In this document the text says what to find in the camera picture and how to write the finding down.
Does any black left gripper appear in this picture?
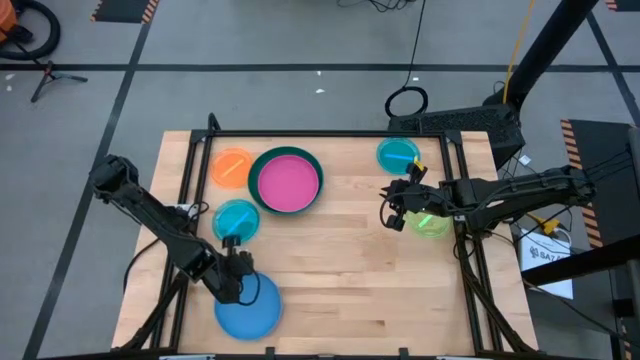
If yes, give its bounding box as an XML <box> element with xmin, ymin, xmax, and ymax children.
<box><xmin>212</xmin><ymin>234</ymin><xmax>257</xmax><ymax>305</ymax></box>

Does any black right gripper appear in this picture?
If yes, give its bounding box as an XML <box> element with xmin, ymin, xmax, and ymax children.
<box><xmin>380</xmin><ymin>163</ymin><xmax>444</xmax><ymax>231</ymax></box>

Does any small teal translucent plate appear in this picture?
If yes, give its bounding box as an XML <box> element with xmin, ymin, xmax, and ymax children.
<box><xmin>375</xmin><ymin>137</ymin><xmax>422</xmax><ymax>177</ymax></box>
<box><xmin>212</xmin><ymin>198</ymin><xmax>262</xmax><ymax>245</ymax></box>

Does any blue plastic plate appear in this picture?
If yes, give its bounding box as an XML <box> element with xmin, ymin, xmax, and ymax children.
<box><xmin>213</xmin><ymin>271</ymin><xmax>285</xmax><ymax>343</ymax></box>

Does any small green translucent plate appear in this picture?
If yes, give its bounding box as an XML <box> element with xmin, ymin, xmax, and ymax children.
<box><xmin>405</xmin><ymin>209</ymin><xmax>454</xmax><ymax>240</ymax></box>

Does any large dark green plate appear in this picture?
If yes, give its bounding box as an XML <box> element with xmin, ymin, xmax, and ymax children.
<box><xmin>247</xmin><ymin>145</ymin><xmax>326</xmax><ymax>217</ymax></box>

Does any magenta plastic plate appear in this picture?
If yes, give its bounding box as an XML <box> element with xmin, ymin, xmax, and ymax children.
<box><xmin>257</xmin><ymin>154</ymin><xmax>322</xmax><ymax>214</ymax></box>

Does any small orange translucent plate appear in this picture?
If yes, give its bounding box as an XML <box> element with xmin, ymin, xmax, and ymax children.
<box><xmin>209</xmin><ymin>147</ymin><xmax>255</xmax><ymax>191</ymax></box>

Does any black perforated base box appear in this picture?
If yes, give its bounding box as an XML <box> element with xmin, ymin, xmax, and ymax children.
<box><xmin>388</xmin><ymin>103</ymin><xmax>527</xmax><ymax>171</ymax></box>

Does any yellow plug connector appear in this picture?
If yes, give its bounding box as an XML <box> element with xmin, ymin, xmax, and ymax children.
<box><xmin>527</xmin><ymin>212</ymin><xmax>561</xmax><ymax>237</ymax></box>

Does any white printed box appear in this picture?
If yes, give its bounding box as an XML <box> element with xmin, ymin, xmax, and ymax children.
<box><xmin>519</xmin><ymin>227</ymin><xmax>575</xmax><ymax>301</ymax></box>

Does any black slanted beam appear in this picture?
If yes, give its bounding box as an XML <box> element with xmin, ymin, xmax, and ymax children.
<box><xmin>521</xmin><ymin>246</ymin><xmax>640</xmax><ymax>288</ymax></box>

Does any black hazard-striped floor mat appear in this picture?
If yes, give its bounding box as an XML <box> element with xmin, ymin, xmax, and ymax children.
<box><xmin>604</xmin><ymin>0</ymin><xmax>640</xmax><ymax>13</ymax></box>
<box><xmin>91</xmin><ymin>0</ymin><xmax>160</xmax><ymax>25</ymax></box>
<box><xmin>559</xmin><ymin>118</ymin><xmax>640</xmax><ymax>250</ymax></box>

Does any black tripod stand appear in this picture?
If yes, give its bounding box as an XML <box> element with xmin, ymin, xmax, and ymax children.
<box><xmin>29</xmin><ymin>59</ymin><xmax>90</xmax><ymax>105</ymax></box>

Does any orange shop vacuum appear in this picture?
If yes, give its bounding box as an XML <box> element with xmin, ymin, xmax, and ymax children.
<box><xmin>0</xmin><ymin>0</ymin><xmax>19</xmax><ymax>44</ymax></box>

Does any black aluminium table frame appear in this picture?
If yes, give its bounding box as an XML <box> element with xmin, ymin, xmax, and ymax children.
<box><xmin>119</xmin><ymin>112</ymin><xmax>540</xmax><ymax>359</ymax></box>

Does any black coiled floor cable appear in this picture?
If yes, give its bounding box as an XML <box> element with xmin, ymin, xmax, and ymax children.
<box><xmin>383</xmin><ymin>0</ymin><xmax>430</xmax><ymax>120</ymax></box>

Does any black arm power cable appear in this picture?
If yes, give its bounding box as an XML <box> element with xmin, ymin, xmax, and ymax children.
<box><xmin>122</xmin><ymin>237</ymin><xmax>164</xmax><ymax>294</ymax></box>

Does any black tangled floor cable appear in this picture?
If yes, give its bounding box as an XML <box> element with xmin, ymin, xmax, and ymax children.
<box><xmin>336</xmin><ymin>0</ymin><xmax>419</xmax><ymax>14</ymax></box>

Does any yellow floor cable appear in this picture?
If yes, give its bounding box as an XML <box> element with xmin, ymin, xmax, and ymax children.
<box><xmin>502</xmin><ymin>0</ymin><xmax>538</xmax><ymax>105</ymax></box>

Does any black slanted post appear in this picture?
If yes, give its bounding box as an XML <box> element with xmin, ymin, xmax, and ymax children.
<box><xmin>482</xmin><ymin>0</ymin><xmax>599</xmax><ymax>109</ymax></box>

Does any black vacuum hose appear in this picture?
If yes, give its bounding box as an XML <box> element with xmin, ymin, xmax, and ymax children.
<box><xmin>0</xmin><ymin>0</ymin><xmax>63</xmax><ymax>63</ymax></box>

